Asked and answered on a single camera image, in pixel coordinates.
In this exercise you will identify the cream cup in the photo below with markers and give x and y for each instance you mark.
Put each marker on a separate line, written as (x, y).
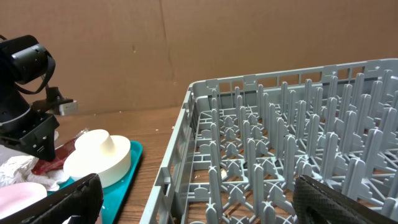
(98, 140)

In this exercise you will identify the grey dishwasher rack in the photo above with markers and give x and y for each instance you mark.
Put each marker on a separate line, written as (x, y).
(241, 143)

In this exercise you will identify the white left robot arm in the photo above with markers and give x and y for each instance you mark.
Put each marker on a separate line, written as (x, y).
(26, 68)

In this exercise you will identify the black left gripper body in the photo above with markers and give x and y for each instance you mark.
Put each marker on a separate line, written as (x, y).
(32, 133)

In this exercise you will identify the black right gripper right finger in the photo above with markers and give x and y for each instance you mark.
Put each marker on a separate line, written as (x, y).
(314, 202)

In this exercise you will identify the clear plastic bin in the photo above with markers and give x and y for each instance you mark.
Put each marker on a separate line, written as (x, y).
(7, 153)

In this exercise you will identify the teal serving tray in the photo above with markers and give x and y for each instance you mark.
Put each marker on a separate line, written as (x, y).
(115, 195)

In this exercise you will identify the cream bowl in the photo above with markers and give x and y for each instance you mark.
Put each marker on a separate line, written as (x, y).
(110, 167)

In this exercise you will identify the large pink plate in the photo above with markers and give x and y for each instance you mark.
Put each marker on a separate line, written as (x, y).
(19, 196)

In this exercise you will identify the crumpled white napkin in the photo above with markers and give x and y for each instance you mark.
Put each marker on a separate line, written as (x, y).
(18, 169)

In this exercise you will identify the red snack wrapper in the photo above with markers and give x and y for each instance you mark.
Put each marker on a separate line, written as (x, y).
(61, 155)

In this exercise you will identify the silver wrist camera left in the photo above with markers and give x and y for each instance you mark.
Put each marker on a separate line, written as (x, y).
(65, 109)

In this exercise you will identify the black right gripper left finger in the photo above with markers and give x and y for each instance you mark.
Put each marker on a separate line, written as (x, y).
(79, 202)

